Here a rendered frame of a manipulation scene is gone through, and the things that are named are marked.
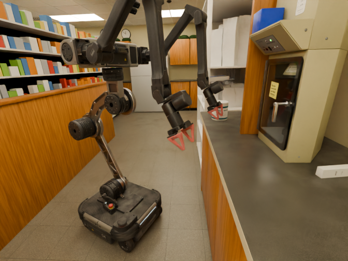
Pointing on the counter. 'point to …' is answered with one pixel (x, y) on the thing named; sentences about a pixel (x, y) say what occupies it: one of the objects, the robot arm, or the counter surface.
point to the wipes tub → (222, 111)
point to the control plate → (270, 44)
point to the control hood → (287, 34)
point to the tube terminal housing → (315, 76)
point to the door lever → (277, 110)
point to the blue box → (266, 18)
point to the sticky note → (273, 89)
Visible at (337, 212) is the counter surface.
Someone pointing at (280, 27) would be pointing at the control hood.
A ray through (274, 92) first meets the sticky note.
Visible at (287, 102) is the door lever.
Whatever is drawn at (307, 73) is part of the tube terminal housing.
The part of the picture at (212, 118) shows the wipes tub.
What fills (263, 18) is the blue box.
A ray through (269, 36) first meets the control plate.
